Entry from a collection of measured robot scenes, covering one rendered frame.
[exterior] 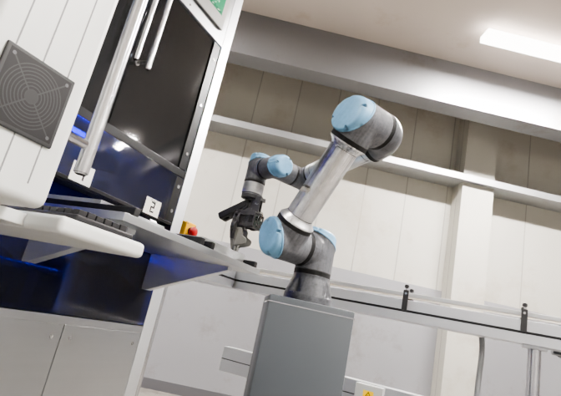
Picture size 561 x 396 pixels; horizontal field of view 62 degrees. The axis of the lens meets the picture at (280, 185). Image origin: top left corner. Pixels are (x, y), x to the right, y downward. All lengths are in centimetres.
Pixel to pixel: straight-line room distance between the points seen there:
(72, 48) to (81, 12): 6
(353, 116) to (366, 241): 321
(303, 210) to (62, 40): 80
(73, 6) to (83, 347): 113
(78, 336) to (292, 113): 344
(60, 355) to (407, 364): 336
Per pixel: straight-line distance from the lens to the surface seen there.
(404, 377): 450
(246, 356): 251
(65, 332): 163
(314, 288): 144
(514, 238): 504
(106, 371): 180
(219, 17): 215
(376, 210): 453
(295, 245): 138
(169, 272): 175
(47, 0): 83
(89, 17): 87
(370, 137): 132
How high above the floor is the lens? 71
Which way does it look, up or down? 16 degrees up
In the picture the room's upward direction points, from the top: 12 degrees clockwise
